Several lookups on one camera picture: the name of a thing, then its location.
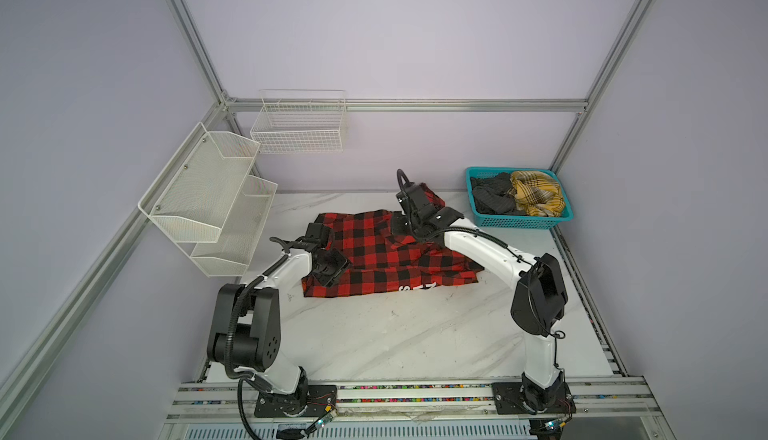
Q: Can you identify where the white wire basket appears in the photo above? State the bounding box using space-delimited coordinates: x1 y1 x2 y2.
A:
250 90 347 154

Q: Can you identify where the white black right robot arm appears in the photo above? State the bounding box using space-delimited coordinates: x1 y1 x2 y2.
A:
393 207 568 413

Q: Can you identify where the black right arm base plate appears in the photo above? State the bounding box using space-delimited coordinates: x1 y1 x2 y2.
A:
491 380 576 415

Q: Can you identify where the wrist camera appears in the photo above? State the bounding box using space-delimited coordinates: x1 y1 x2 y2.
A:
396 183 441 218
301 222 333 252

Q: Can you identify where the teal plastic basket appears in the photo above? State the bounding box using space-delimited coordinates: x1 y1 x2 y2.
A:
465 166 574 230

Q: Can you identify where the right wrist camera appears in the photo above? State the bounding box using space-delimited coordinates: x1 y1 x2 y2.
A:
396 183 441 218

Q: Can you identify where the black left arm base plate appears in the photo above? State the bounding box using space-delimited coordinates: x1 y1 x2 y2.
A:
253 384 338 418

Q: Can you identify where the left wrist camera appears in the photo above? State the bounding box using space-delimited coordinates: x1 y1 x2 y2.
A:
301 222 333 252

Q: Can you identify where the white mesh lower shelf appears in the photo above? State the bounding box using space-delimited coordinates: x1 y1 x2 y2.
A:
191 175 278 277

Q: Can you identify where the aluminium mounting rail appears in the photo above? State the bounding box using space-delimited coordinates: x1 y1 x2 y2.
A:
164 376 662 424

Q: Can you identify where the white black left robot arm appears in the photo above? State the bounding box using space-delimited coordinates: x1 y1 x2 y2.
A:
206 242 351 395

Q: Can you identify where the red black plaid shirt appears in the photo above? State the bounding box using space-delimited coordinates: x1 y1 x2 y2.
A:
302 209 483 298

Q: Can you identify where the dark grey shirt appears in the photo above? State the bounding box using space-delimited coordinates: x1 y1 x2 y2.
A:
470 172 518 215

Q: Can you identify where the aluminium frame profile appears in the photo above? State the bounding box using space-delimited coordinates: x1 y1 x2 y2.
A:
1 0 656 433

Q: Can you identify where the yellow plaid shirt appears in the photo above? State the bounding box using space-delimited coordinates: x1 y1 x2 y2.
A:
510 170 566 217

